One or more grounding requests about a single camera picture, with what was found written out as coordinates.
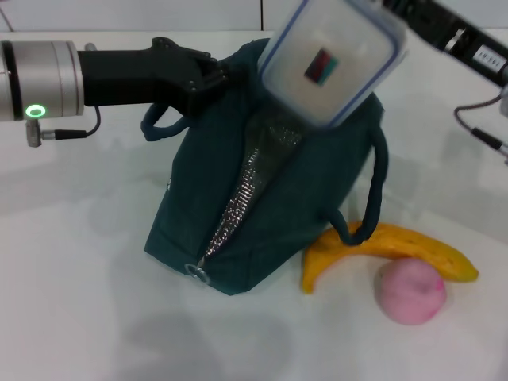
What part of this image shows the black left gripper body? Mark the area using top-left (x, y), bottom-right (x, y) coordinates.
top-left (76, 37), bottom-right (214, 118)

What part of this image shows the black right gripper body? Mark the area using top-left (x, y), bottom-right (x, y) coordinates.
top-left (382, 0), bottom-right (508, 87)

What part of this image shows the clear plastic blue-rimmed food box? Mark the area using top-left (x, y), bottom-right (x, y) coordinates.
top-left (260, 0), bottom-right (409, 129)

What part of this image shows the dark teal fabric lunch bag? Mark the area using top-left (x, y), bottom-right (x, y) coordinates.
top-left (140, 37), bottom-right (392, 297)

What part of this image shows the silver zipper pull ring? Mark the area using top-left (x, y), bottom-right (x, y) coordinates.
top-left (184, 261), bottom-right (210, 283)

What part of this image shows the yellow banana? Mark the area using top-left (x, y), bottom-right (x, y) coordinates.
top-left (301, 221), bottom-right (480, 295)

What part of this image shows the pink toy peach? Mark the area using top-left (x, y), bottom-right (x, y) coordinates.
top-left (375, 258), bottom-right (448, 327)

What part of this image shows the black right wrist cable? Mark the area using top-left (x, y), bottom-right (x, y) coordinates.
top-left (454, 90), bottom-right (508, 164)

